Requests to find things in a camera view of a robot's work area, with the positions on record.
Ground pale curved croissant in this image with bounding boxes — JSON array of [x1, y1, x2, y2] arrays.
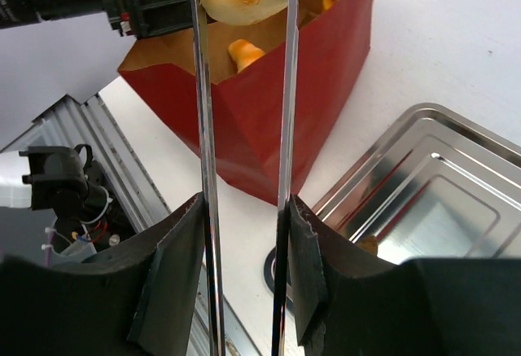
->
[[228, 39, 265, 73]]

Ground steel serving tongs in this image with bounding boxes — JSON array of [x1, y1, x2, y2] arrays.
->
[[190, 0, 299, 355]]

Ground brown red paper bag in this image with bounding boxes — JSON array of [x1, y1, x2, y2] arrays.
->
[[118, 0, 374, 204]]

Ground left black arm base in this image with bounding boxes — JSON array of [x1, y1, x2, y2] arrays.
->
[[18, 143, 136, 253]]

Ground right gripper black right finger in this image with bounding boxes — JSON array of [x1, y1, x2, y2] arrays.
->
[[289, 196, 520, 355]]

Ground aluminium frame rail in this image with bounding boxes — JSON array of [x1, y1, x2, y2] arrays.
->
[[33, 95, 261, 355]]

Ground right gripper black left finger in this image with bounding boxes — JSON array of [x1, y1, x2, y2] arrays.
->
[[1, 194, 204, 355]]

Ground steel rectangular tray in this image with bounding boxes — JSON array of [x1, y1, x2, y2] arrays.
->
[[313, 103, 520, 264]]

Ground dark chocolate croissant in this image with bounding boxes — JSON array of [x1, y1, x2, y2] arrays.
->
[[356, 235, 379, 256]]

